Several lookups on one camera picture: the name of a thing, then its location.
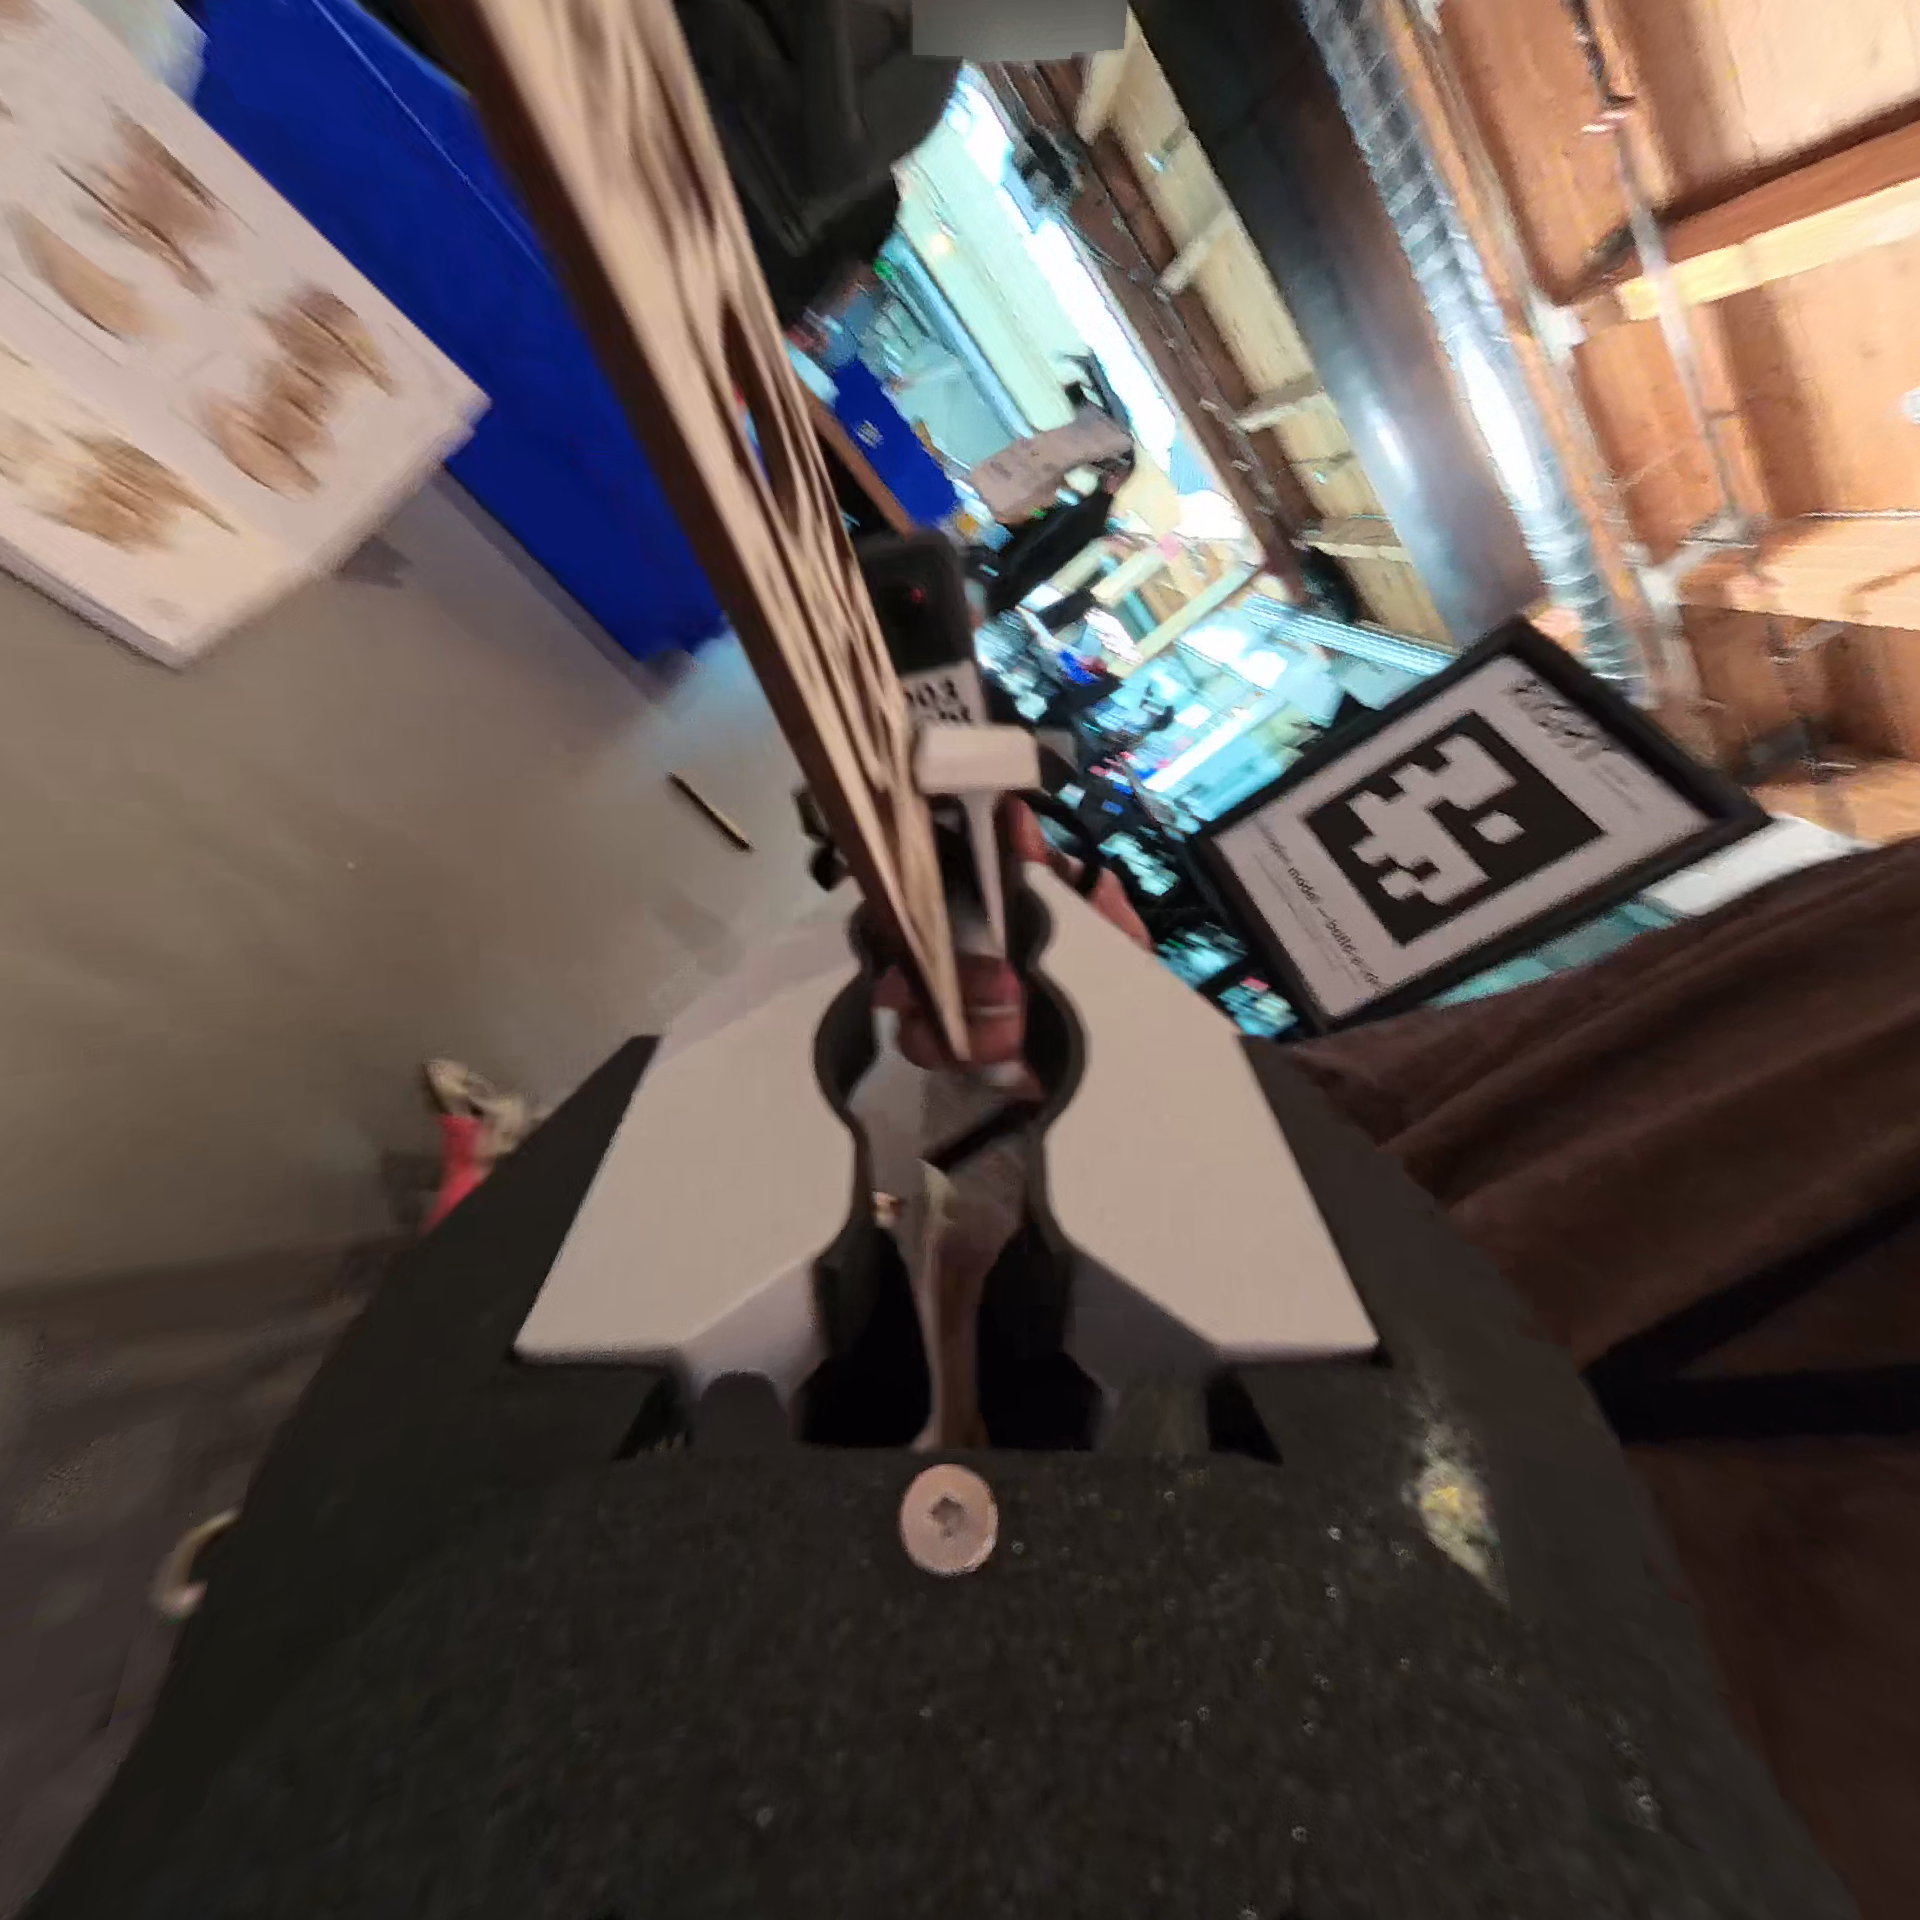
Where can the white board with brown patches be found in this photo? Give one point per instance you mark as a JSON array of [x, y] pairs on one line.
[[194, 330]]

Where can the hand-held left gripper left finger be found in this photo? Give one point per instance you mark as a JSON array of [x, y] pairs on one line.
[[674, 1200]]

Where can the silver air duct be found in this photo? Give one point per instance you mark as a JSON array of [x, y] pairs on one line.
[[1478, 345]]

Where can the laser-cut wooden model sheet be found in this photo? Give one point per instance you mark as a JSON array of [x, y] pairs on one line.
[[690, 300]]

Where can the person's brown shirt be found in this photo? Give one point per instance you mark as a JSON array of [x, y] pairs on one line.
[[1680, 1171]]

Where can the small wooden stick piece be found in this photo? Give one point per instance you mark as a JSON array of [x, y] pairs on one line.
[[710, 813]]

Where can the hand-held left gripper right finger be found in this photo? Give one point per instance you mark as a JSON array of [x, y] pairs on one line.
[[1200, 1184]]

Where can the large framed tag sign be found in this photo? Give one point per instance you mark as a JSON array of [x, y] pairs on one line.
[[1471, 824]]

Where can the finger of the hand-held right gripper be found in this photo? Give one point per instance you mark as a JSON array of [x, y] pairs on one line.
[[983, 765]]

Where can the large blue plastic bin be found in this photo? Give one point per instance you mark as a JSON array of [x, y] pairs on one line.
[[495, 330]]

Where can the person's right hand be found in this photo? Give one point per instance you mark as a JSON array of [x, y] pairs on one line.
[[999, 1013]]

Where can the small red object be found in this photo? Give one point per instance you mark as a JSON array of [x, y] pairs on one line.
[[459, 1163]]

